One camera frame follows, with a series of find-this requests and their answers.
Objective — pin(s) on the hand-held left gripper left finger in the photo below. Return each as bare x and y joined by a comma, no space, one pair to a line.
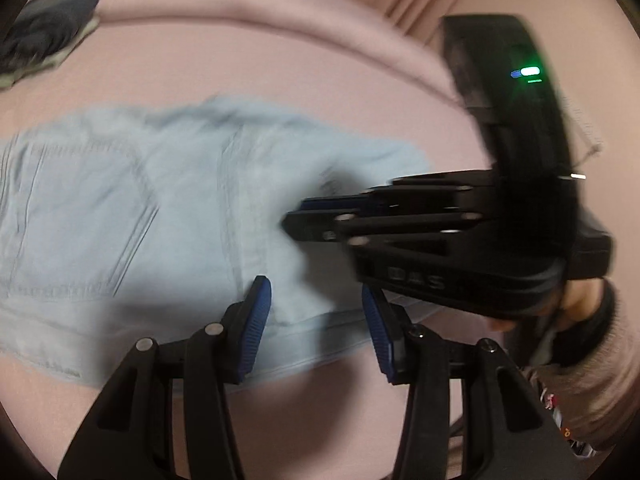
252,330

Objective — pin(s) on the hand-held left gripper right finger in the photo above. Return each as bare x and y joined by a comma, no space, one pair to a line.
377,335

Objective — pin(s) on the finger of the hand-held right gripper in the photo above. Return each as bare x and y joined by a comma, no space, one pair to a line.
390,225
340,203

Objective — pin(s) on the light blue strawberry pants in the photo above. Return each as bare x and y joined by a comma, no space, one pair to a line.
125,210

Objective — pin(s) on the person's right hand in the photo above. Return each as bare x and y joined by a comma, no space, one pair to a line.
582,302

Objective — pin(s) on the pink duvet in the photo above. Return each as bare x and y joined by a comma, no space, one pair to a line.
250,5

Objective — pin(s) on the dark grey shoe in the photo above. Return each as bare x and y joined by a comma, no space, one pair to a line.
45,25

